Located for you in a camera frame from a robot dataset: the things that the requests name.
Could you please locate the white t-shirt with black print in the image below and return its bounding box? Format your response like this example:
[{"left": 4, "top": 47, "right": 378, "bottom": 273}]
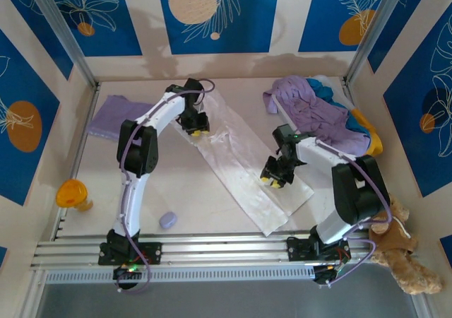
[{"left": 171, "top": 88, "right": 315, "bottom": 237}]

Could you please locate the crumpled lavender t-shirt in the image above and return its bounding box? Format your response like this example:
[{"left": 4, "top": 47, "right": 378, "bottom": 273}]
[{"left": 262, "top": 76, "right": 370, "bottom": 156}]

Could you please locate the blue t-shirt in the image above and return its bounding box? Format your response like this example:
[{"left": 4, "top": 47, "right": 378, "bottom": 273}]
[{"left": 306, "top": 78, "right": 371, "bottom": 135}]

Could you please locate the white laundry basket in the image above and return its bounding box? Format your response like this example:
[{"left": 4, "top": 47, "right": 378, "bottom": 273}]
[{"left": 270, "top": 74, "right": 356, "bottom": 121}]

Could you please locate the folded lavender t-shirt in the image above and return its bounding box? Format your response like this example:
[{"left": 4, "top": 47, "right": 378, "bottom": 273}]
[{"left": 87, "top": 94, "right": 156, "bottom": 142}]

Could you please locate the yellow t-shirt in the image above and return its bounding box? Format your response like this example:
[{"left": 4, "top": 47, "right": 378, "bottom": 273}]
[{"left": 349, "top": 108, "right": 384, "bottom": 156}]

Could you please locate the small lavender oval case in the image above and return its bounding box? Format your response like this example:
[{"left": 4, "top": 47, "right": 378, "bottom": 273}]
[{"left": 158, "top": 211, "right": 178, "bottom": 230}]

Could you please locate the black controller box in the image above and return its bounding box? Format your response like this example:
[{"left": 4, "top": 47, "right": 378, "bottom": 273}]
[
  {"left": 312, "top": 264, "right": 337, "bottom": 286},
  {"left": 112, "top": 265, "right": 142, "bottom": 282}
]

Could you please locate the orange plastic cup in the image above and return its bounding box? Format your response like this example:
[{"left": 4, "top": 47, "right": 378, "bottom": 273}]
[{"left": 56, "top": 179, "right": 95, "bottom": 212}]

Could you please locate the brown teddy bear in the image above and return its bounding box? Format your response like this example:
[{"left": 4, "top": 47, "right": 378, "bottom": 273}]
[{"left": 369, "top": 196, "right": 444, "bottom": 296}]

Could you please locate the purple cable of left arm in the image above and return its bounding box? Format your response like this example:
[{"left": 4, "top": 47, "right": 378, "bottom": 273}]
[{"left": 118, "top": 78, "right": 216, "bottom": 294}]

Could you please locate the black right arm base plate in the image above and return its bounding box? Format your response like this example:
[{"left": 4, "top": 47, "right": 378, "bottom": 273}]
[{"left": 286, "top": 235, "right": 351, "bottom": 262}]

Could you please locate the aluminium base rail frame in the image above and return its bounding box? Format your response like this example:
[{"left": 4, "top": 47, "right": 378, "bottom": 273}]
[{"left": 30, "top": 229, "right": 382, "bottom": 273}]

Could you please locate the white slotted cable duct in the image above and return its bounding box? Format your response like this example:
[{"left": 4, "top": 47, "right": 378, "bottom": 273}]
[{"left": 44, "top": 265, "right": 319, "bottom": 284}]

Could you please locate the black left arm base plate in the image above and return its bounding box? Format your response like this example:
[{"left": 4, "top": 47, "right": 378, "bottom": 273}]
[{"left": 97, "top": 242, "right": 163, "bottom": 266}]

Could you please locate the aluminium frame post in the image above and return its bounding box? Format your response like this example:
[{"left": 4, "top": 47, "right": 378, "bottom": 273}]
[
  {"left": 26, "top": 0, "right": 100, "bottom": 89},
  {"left": 344, "top": 0, "right": 407, "bottom": 84}
]

